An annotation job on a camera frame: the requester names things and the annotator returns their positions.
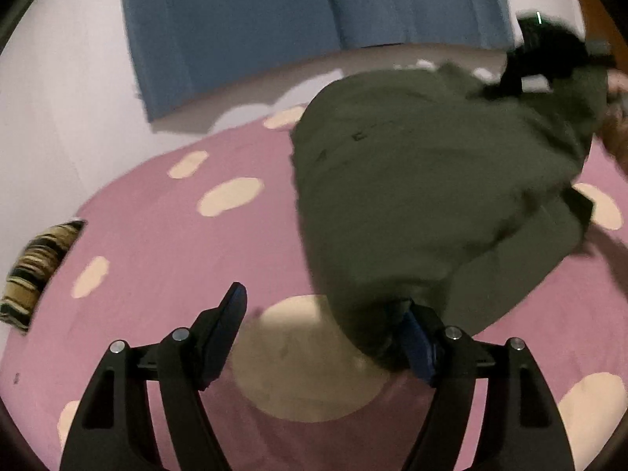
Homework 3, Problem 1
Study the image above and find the olive green jacket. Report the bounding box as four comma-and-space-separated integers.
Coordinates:
292, 64, 608, 371

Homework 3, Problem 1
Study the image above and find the striped black gold pillow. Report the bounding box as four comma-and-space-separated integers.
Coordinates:
1, 219, 86, 333

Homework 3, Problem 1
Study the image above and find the pink polka dot bedsheet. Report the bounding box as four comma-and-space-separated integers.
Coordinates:
1, 112, 627, 470

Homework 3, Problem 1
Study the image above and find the blue curtain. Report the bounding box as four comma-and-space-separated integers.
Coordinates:
122, 0, 514, 120

